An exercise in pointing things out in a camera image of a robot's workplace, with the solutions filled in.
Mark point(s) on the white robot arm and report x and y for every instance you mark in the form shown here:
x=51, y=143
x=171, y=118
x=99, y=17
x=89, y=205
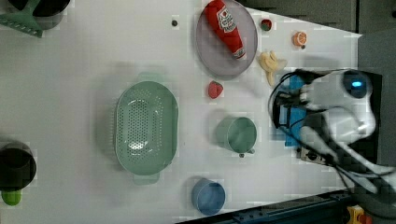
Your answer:
x=371, y=179

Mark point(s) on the plush strawberry near cup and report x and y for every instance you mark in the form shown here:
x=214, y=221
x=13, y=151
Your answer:
x=214, y=90

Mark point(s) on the green cup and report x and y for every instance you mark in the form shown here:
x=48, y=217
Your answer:
x=238, y=134

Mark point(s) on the green perforated colander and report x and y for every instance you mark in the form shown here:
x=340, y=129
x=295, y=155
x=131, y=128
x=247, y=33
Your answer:
x=146, y=122

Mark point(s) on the grey round plate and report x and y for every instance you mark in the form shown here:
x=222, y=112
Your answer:
x=213, y=52

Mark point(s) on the blue cup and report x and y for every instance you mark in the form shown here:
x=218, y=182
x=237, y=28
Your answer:
x=208, y=196

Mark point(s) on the yellow plush banana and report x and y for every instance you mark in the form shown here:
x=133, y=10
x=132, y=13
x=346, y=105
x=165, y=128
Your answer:
x=271, y=65

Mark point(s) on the red plush ketchup bottle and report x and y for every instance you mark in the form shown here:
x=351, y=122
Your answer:
x=223, y=25

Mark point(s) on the plush strawberry near plate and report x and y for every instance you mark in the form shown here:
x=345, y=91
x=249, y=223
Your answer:
x=266, y=25

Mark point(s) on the plush orange slice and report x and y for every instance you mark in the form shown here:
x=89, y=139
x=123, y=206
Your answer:
x=299, y=39

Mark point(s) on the blue metal frame rail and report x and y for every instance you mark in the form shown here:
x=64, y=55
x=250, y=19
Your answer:
x=325, y=208

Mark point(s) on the black pot with green handle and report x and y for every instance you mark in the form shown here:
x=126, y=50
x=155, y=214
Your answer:
x=17, y=171

